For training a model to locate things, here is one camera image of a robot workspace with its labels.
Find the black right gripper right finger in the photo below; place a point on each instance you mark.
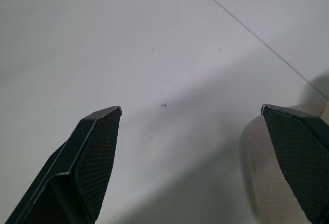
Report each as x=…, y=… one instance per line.
x=300, y=157

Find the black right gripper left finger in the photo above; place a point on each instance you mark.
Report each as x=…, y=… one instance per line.
x=84, y=172

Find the beige cloth item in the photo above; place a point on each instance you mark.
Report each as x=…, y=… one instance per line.
x=264, y=172

